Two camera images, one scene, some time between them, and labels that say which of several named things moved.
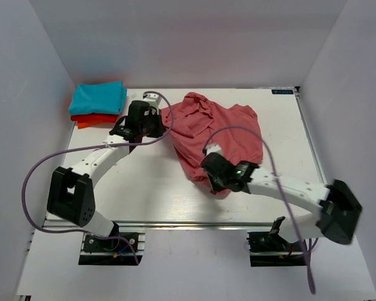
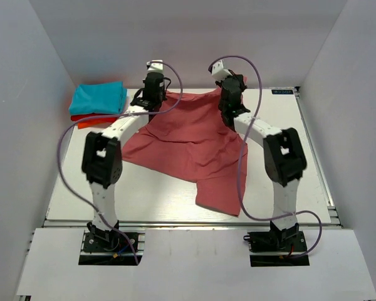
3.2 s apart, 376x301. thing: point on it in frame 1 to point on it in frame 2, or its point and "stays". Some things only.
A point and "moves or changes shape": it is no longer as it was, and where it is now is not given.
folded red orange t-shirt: [84, 120] stays
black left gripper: [160, 128] to [163, 91]
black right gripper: [216, 186] to [242, 79]
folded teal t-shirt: [98, 98] stays
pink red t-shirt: [197, 119] moves or changes shape
